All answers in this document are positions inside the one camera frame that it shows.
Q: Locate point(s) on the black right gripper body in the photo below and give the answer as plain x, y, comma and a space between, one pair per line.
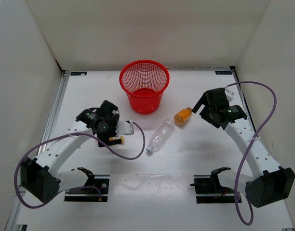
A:
207, 114

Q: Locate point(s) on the right black logo sticker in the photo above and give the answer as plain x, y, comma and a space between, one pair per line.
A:
223, 72

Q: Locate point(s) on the black logo sticker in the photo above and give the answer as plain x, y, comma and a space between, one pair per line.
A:
223, 72
78, 73

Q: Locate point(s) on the clear plastic bottle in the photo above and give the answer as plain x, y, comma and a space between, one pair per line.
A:
160, 136

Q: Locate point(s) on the red mesh plastic bin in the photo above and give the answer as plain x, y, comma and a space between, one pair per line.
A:
144, 82

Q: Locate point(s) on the small bottle yellow cap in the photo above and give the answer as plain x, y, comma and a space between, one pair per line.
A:
116, 140

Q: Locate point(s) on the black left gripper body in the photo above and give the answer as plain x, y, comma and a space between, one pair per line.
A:
109, 130

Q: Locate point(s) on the orange juice bottle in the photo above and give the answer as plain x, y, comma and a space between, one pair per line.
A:
182, 116

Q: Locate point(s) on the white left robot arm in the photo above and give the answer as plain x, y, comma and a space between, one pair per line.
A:
41, 175

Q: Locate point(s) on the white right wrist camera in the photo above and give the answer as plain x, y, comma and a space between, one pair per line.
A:
229, 94

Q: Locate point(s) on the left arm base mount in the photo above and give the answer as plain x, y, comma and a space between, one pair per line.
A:
95, 188

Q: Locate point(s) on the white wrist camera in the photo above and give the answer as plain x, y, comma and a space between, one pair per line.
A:
229, 94
124, 128

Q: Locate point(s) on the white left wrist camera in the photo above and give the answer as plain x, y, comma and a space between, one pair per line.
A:
124, 128

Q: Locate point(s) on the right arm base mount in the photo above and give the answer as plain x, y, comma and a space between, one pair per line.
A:
208, 189

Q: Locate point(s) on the right aluminium frame rail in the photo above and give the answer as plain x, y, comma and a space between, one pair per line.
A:
246, 108

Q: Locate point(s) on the left black logo sticker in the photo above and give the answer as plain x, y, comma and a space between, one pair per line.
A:
78, 73

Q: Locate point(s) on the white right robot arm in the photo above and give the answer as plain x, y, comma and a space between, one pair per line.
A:
270, 182

